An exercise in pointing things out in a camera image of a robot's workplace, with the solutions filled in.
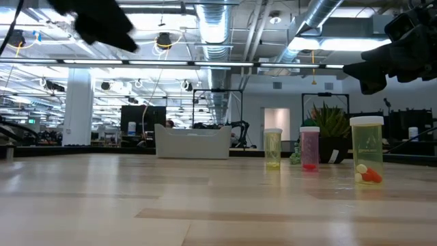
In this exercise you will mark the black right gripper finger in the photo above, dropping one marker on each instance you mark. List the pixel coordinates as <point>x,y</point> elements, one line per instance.
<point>368,66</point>
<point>373,87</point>

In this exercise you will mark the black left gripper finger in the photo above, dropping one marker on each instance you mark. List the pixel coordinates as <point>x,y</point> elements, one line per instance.
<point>127,40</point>

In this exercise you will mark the large yellow pill bottle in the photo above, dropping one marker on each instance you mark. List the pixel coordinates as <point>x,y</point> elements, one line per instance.
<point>367,150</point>

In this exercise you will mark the pink pill bottle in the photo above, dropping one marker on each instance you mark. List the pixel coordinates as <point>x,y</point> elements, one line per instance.
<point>309,150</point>

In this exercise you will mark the small yellow-green pill bottle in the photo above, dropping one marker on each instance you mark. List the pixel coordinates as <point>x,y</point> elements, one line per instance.
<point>273,150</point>

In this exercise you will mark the white plastic basket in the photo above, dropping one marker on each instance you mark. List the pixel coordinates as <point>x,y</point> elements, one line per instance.
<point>193,145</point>

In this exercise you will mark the overhead light bar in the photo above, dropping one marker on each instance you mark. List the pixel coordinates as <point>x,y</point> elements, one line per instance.
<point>157,62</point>

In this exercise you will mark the potted succulent plant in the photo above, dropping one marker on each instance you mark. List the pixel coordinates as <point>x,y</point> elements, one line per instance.
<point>333,130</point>

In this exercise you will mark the white canister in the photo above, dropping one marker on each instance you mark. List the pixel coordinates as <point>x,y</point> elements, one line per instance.
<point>131,128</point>
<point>413,134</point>

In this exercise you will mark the black monitor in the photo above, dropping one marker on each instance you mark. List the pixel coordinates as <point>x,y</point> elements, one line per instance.
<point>143,118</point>

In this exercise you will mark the white building column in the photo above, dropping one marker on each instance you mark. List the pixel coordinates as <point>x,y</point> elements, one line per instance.
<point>78,106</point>

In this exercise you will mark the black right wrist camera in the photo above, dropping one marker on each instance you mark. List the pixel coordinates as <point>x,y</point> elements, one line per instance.
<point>401,25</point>

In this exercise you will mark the silver ventilation duct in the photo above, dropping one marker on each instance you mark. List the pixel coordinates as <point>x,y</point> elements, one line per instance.
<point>213,30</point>

